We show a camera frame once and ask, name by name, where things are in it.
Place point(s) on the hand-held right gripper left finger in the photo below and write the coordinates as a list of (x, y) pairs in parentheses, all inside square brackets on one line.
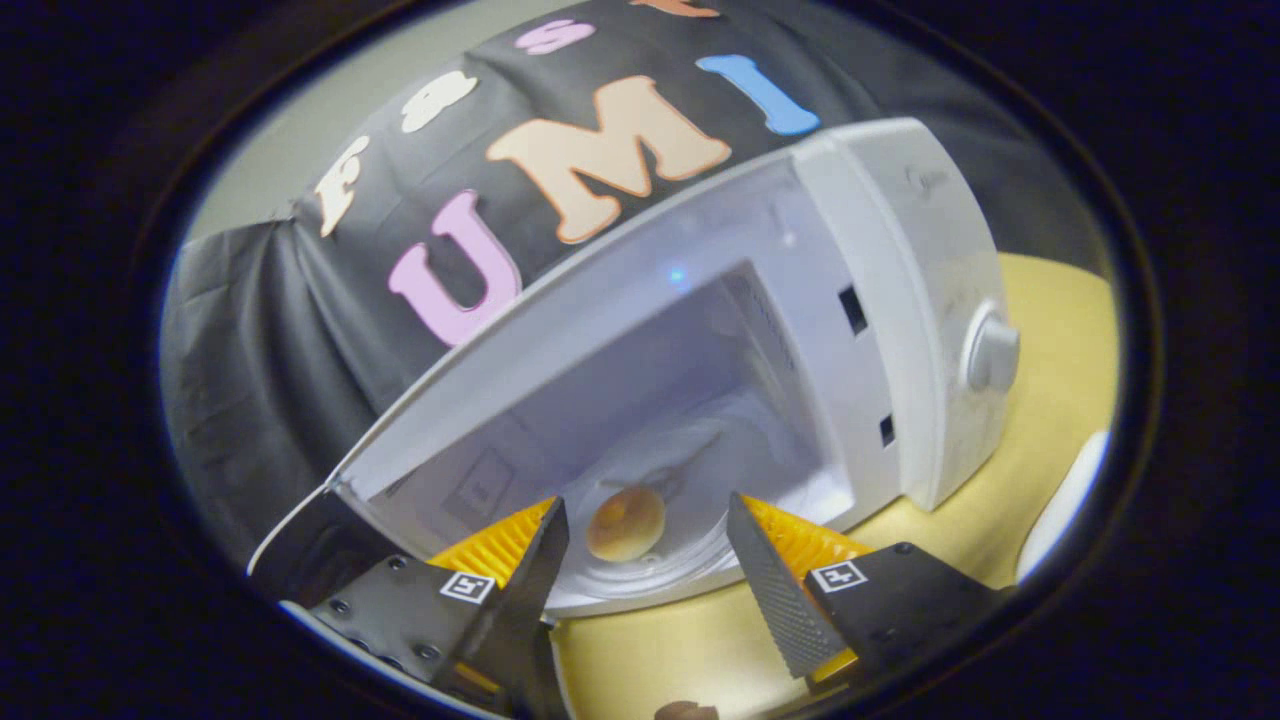
[(530, 600)]

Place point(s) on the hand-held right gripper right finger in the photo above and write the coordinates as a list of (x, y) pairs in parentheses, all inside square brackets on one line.
[(775, 600)]

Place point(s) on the glazed donut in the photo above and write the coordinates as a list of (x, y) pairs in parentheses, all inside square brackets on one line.
[(625, 525)]

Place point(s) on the white microwave oven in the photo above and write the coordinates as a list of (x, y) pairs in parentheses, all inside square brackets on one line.
[(900, 250)]

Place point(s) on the white square plate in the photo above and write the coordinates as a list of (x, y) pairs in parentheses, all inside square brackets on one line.
[(1060, 510)]

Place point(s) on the black backdrop cloth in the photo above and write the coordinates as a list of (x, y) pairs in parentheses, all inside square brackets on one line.
[(300, 300)]

